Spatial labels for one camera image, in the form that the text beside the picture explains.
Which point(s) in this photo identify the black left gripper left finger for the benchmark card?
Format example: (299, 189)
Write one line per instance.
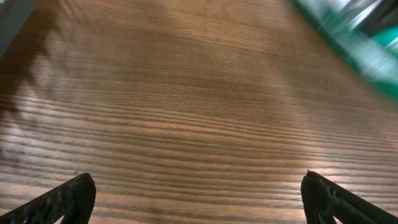
(71, 203)

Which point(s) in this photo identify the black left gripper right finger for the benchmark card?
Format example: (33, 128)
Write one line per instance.
(326, 202)

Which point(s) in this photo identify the green 3M package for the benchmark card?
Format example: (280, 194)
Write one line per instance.
(364, 33)

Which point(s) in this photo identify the grey plastic basket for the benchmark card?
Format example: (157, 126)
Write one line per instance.
(14, 14)

